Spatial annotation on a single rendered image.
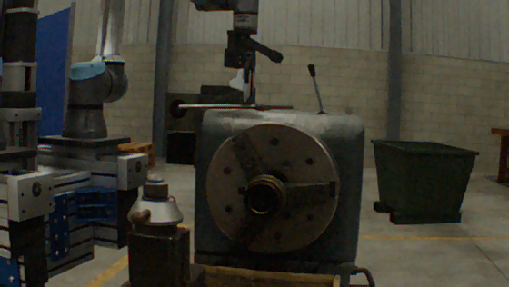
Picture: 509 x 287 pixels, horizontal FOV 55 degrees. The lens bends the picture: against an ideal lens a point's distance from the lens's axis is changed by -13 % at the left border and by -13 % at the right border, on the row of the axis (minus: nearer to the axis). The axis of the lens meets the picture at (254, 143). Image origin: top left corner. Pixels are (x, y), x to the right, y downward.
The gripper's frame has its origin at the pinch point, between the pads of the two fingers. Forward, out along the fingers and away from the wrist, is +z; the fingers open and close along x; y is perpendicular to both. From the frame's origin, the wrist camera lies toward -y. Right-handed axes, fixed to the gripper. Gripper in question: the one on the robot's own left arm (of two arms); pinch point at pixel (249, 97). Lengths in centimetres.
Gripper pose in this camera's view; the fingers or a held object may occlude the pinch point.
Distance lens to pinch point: 162.6
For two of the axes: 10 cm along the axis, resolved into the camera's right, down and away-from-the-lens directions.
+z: -0.4, 10.0, 0.8
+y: -9.8, -0.5, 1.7
